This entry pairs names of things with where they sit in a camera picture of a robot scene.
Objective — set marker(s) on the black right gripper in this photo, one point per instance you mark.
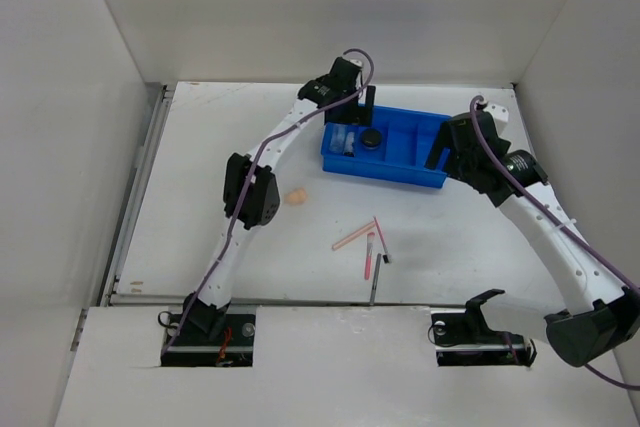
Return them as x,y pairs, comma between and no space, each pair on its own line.
444,139

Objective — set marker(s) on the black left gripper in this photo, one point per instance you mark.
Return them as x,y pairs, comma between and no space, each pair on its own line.
358,115

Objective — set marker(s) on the black round compact jar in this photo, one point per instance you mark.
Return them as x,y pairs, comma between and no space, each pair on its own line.
371,139

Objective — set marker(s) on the clear bottle black cap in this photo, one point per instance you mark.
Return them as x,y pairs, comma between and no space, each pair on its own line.
349,144

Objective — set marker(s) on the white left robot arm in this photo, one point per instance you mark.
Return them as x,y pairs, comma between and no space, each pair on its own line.
251,196

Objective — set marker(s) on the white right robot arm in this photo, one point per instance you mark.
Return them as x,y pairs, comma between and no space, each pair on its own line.
598,311

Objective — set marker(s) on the peach makeup sponge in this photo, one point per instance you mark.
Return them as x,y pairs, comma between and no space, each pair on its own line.
296,197

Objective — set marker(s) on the grey makeup pen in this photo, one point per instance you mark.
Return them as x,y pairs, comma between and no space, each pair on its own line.
375,277

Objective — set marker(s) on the blue plastic organizer tray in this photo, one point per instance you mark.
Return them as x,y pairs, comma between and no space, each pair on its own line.
408,138

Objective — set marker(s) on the beige pink pencil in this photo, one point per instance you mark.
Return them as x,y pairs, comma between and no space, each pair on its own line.
365,229

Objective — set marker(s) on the thin pink brush black tip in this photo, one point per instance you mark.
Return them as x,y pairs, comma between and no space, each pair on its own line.
386,254

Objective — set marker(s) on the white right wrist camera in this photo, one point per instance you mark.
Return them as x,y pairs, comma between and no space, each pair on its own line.
499,113

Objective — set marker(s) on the aluminium rail right edge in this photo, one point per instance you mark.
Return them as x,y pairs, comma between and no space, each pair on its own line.
527,112

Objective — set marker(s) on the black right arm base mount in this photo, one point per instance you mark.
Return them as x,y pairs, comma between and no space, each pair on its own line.
462,338

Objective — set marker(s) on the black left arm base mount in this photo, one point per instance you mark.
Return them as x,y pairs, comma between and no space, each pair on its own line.
230,345

